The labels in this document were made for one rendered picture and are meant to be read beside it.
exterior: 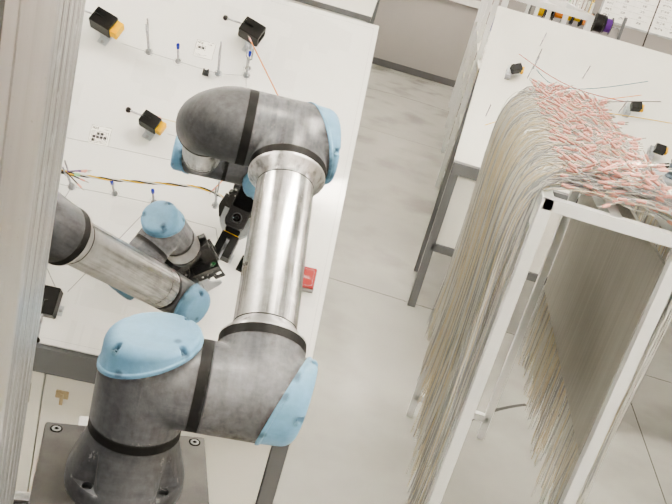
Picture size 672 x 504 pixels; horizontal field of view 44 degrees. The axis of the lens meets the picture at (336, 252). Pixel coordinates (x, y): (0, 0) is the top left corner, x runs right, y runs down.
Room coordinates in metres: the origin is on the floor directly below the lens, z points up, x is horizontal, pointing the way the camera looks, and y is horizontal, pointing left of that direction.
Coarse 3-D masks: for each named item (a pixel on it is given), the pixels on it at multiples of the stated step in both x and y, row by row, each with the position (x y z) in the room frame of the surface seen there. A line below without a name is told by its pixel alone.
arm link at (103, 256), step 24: (72, 216) 1.12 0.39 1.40; (72, 240) 1.11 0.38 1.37; (96, 240) 1.16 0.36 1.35; (120, 240) 1.23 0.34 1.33; (72, 264) 1.15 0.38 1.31; (96, 264) 1.17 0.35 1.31; (120, 264) 1.21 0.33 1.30; (144, 264) 1.26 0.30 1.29; (120, 288) 1.24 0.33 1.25; (144, 288) 1.26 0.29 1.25; (168, 288) 1.31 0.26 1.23; (192, 288) 1.35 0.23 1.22; (168, 312) 1.34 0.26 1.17; (192, 312) 1.34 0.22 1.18
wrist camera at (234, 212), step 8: (240, 192) 1.70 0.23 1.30; (240, 200) 1.69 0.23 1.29; (248, 200) 1.70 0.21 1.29; (232, 208) 1.68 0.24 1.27; (240, 208) 1.68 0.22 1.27; (248, 208) 1.69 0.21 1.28; (232, 216) 1.67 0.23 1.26; (240, 216) 1.67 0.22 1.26; (248, 216) 1.68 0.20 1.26; (232, 224) 1.66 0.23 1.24; (240, 224) 1.67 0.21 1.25
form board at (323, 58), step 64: (128, 0) 2.17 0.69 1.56; (192, 0) 2.21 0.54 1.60; (256, 0) 2.26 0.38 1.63; (128, 64) 2.06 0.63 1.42; (192, 64) 2.10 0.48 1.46; (256, 64) 2.15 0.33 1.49; (320, 64) 2.20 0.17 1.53; (128, 128) 1.96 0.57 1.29; (64, 192) 1.82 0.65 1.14; (128, 192) 1.86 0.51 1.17; (192, 192) 1.90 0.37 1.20; (320, 192) 1.99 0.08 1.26; (320, 256) 1.89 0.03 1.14; (64, 320) 1.64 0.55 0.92
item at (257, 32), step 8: (224, 16) 2.13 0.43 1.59; (248, 16) 2.13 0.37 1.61; (248, 24) 2.12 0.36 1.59; (256, 24) 2.12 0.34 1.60; (240, 32) 2.11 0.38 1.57; (248, 32) 2.10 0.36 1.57; (256, 32) 2.10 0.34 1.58; (264, 32) 2.13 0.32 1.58; (248, 40) 2.12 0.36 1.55; (256, 40) 2.10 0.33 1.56; (248, 48) 2.17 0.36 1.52
